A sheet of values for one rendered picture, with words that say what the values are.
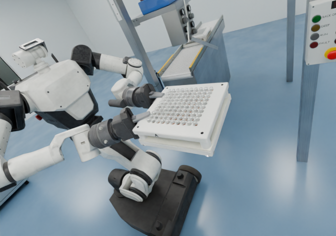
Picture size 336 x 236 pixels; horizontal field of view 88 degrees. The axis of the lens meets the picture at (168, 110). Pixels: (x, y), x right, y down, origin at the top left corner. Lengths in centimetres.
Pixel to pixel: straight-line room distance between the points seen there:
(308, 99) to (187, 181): 92
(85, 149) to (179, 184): 88
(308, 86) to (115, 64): 105
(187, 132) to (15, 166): 50
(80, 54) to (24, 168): 60
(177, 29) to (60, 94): 74
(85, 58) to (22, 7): 546
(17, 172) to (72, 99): 38
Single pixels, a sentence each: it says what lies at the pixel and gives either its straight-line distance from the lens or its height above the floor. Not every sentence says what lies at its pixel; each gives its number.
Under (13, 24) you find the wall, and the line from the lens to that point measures 619.
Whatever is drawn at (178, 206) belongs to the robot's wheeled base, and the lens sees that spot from 134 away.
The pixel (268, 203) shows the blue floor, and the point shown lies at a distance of 148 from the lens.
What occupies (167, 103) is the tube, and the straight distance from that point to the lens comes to 59.
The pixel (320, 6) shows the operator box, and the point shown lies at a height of 107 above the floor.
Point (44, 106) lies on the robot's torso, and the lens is 90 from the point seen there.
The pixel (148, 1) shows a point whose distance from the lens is 113.
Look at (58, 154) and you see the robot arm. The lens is 67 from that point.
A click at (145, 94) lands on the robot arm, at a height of 106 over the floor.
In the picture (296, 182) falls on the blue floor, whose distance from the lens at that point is 157.
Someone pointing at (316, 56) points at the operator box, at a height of 86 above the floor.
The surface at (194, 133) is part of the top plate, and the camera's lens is 45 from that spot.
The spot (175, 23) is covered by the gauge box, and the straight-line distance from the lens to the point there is 117.
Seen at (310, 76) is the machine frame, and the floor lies 73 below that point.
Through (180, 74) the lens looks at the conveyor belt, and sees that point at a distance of 133.
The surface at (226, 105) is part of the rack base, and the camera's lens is 58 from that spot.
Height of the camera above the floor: 134
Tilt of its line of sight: 33 degrees down
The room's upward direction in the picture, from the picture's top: 25 degrees counter-clockwise
